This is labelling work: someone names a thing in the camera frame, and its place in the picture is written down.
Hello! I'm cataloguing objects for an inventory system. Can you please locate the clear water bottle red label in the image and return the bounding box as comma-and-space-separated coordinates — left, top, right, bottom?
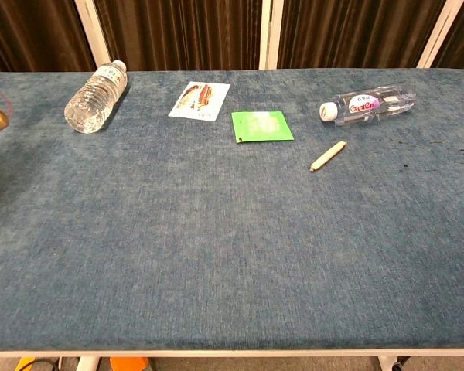
63, 59, 129, 135

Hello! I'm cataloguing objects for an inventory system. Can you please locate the white card with red picture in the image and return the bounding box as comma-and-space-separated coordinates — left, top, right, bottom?
167, 81, 232, 123

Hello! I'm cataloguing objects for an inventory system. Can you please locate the green square packet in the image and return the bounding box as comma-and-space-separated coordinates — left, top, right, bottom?
230, 111, 295, 145

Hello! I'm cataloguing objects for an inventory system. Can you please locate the blue fabric table mat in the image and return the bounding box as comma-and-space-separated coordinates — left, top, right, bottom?
0, 68, 464, 352

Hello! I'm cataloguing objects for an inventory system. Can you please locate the orange block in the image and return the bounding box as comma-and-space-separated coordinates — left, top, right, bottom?
109, 357, 150, 371

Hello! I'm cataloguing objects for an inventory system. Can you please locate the beige sausage stick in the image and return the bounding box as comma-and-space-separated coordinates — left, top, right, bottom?
309, 141, 348, 173

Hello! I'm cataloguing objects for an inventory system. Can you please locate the clear water bottle pink label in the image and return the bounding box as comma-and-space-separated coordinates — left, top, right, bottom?
319, 81, 418, 128

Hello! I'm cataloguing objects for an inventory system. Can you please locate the white partition post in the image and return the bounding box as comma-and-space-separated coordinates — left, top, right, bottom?
258, 0, 284, 70
416, 0, 462, 70
74, 0, 112, 71

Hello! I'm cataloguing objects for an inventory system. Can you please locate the white table frame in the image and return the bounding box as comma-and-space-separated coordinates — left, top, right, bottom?
0, 348, 464, 371

